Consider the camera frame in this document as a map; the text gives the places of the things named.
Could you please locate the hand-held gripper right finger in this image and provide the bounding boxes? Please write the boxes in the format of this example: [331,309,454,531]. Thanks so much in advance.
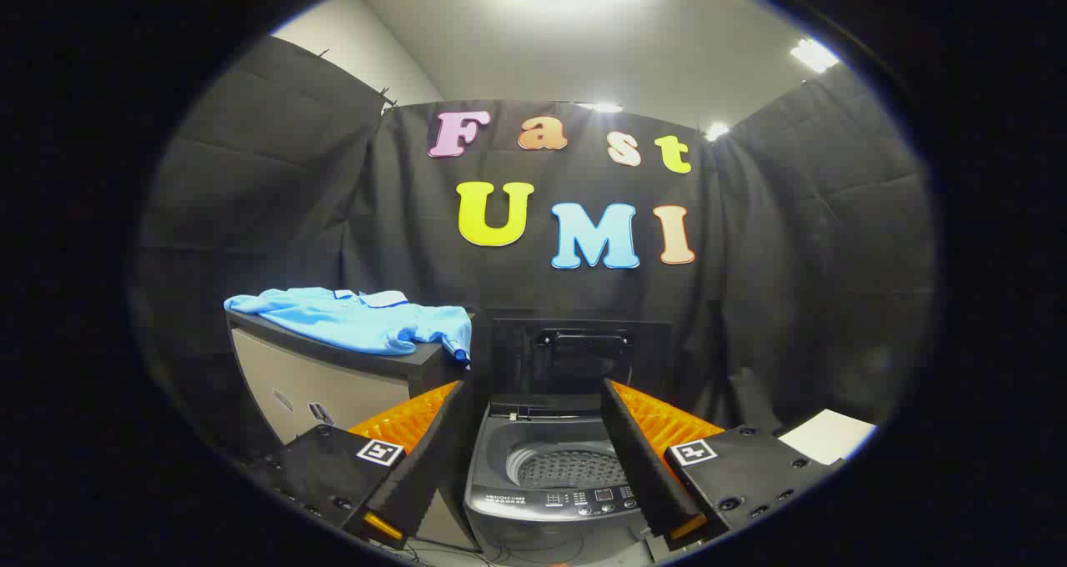
[599,377,844,551]

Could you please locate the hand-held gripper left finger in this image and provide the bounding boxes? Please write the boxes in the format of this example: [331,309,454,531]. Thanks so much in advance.
[250,379,477,550]

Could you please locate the grey top-load washing machine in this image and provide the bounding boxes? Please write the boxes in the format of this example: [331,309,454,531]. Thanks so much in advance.
[463,394,668,567]

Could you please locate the dark washing machine lid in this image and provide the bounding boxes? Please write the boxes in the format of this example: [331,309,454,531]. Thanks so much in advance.
[486,315,674,401]

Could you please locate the light blue polo shirt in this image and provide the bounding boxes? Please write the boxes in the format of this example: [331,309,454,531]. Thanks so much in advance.
[223,287,474,371]

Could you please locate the dark-topped grey cabinet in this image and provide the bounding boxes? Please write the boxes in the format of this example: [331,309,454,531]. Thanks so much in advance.
[227,309,483,551]

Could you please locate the white flat board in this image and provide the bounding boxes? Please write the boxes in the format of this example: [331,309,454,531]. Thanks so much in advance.
[779,409,878,466]

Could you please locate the black backdrop cloth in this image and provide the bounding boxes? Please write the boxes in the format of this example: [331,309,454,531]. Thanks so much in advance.
[133,35,934,468]

